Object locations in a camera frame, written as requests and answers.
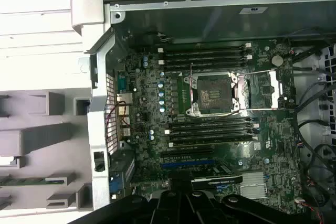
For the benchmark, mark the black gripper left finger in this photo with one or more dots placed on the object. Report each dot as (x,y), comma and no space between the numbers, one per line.
(126,213)

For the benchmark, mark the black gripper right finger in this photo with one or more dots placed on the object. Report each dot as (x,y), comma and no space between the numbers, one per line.
(244,213)

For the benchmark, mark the CPU socket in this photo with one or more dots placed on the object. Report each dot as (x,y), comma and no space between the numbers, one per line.
(212,93)

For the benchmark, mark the silver finned heat sink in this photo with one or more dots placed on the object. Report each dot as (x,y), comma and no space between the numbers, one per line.
(253,184)

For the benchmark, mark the blue rear panel connector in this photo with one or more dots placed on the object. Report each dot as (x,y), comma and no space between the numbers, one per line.
(116,182)
(122,82)

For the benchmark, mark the black graphics card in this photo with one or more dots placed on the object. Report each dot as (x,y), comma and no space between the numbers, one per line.
(218,179)

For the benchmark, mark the blue expansion slot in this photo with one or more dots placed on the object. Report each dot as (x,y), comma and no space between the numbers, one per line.
(183,165)

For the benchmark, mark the white-clipped RAM slot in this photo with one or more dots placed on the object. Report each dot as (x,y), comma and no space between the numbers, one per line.
(204,48)
(210,128)
(210,141)
(204,59)

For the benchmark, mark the black expansion slot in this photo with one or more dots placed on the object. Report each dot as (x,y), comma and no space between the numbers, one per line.
(186,152)

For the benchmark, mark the green motherboard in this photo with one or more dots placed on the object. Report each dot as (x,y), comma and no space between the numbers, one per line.
(275,134)

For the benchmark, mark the black-clipped RAM slot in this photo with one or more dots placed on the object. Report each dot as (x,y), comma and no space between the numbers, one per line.
(210,66)
(204,53)
(210,122)
(210,134)

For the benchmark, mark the grey parts rack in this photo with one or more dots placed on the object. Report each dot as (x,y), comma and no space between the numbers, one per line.
(39,165)

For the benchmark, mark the green RAM stick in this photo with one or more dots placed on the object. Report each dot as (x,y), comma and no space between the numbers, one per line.
(23,181)

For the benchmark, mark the black silver PC case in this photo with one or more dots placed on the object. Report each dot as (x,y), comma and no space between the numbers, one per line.
(99,103)

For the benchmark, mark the silver drive cage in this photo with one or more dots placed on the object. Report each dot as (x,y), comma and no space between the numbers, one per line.
(309,75)

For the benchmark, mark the round coin battery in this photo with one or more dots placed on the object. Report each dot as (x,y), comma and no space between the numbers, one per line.
(277,61)

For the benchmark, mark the white label sticker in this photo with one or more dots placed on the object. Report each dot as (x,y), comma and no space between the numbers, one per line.
(253,10)

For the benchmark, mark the grey plastic corner bracket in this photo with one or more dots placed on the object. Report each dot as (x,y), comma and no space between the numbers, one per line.
(86,9)

